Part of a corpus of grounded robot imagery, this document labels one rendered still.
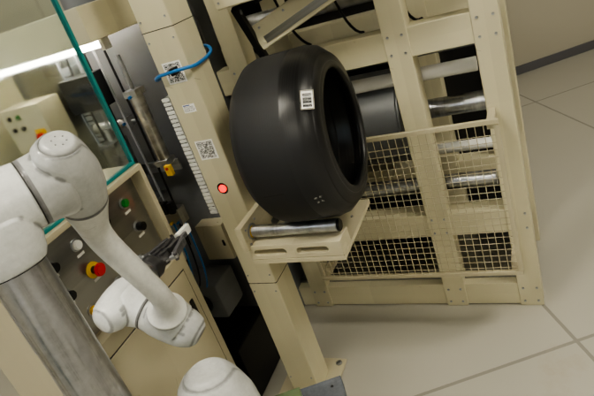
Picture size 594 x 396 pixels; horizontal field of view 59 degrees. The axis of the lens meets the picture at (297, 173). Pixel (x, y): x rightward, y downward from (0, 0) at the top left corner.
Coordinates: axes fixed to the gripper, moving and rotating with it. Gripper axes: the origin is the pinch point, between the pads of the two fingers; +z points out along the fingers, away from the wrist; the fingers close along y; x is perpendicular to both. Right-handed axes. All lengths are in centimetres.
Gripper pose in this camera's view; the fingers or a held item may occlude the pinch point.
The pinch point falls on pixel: (182, 232)
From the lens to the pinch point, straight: 175.6
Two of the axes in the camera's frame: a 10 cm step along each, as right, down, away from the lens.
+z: 3.4, -4.8, 8.1
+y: -8.9, 1.2, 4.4
